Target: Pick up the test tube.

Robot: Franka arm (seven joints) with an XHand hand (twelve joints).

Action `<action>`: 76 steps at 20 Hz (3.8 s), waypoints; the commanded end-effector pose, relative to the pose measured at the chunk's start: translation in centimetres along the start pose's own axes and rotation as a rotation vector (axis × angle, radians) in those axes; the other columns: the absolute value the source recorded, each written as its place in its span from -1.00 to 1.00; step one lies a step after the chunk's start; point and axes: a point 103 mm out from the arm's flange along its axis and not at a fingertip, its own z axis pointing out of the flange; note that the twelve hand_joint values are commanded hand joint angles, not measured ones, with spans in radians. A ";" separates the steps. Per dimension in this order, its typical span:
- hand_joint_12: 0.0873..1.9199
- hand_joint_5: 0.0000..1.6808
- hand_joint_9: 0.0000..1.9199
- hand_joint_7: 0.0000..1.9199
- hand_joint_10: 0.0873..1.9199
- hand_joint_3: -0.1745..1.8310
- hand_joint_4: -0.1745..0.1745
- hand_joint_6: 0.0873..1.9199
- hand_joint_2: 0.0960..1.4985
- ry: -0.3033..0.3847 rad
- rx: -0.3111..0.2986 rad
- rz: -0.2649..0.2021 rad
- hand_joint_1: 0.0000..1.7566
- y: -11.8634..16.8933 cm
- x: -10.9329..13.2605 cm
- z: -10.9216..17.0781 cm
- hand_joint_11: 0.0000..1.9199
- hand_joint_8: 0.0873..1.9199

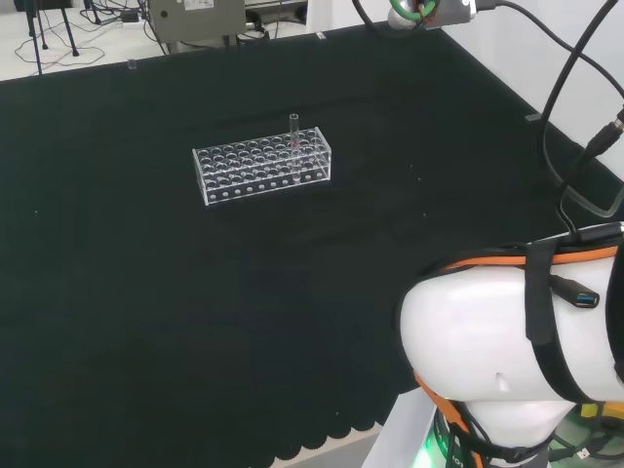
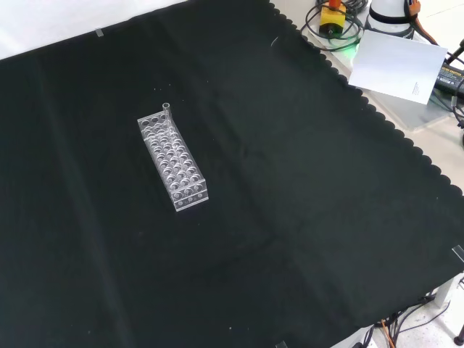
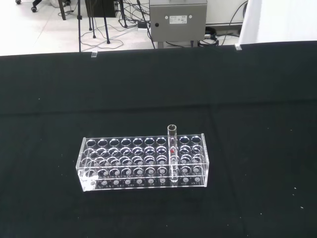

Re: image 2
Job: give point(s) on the clear glass test tube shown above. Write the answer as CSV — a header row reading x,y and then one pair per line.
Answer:
x,y
167,111

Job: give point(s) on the clear test tube rack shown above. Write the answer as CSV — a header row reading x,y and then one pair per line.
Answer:
x,y
181,174

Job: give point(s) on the black cloth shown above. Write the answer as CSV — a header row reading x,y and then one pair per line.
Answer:
x,y
261,188

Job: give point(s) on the clear tape piece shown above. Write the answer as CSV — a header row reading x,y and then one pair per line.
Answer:
x,y
281,344
99,32
459,253

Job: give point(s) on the yellow stop button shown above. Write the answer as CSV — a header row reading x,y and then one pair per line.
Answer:
x,y
331,19

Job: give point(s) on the pale board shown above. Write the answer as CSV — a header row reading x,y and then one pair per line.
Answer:
x,y
395,69

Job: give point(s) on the black power adapter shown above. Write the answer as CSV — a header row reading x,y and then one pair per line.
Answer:
x,y
451,77

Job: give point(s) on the grey base plate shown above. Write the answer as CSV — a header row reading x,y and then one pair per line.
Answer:
x,y
409,116

